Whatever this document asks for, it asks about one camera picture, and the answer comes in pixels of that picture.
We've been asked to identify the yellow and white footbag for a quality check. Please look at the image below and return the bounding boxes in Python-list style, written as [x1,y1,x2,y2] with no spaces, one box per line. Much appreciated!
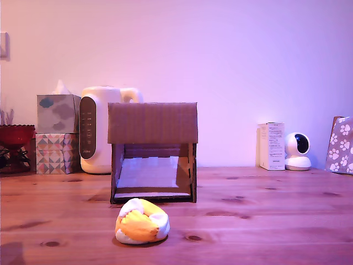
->
[115,198,170,245]

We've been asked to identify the cardboard dice tower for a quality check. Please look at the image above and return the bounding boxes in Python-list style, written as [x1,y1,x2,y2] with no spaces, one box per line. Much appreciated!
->
[107,102,199,204]

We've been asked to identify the white electric kettle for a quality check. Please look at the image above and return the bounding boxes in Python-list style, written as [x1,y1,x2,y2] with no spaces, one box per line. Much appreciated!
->
[79,86,144,174]

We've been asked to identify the white printed carton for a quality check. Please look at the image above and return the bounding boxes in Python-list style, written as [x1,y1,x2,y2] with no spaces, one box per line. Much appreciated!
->
[255,121,286,171]

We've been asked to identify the cloud print tissue box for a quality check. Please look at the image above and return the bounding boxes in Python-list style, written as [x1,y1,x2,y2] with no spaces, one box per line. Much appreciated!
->
[36,94,82,134]

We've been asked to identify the white tissue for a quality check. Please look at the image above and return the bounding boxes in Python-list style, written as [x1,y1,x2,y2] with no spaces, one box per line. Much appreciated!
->
[51,79,69,96]

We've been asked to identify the triangle pattern tissue box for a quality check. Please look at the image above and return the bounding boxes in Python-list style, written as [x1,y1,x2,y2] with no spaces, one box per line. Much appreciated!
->
[35,133,81,175]

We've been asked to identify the red glass bowl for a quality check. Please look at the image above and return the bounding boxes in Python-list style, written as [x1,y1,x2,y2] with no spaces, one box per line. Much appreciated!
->
[0,124,36,173]

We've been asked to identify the dried lavender stems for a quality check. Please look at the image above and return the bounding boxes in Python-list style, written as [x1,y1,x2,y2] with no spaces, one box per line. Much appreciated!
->
[0,109,14,125]

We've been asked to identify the small white round camera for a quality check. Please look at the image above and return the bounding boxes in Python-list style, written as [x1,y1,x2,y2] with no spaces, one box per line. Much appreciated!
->
[284,132,312,171]

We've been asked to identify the black cord bundle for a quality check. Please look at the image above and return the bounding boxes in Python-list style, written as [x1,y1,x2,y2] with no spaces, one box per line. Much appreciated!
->
[0,146,30,169]

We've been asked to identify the wall switch plate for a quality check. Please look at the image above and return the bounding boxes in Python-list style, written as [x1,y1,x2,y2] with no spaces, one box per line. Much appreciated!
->
[0,32,10,61]

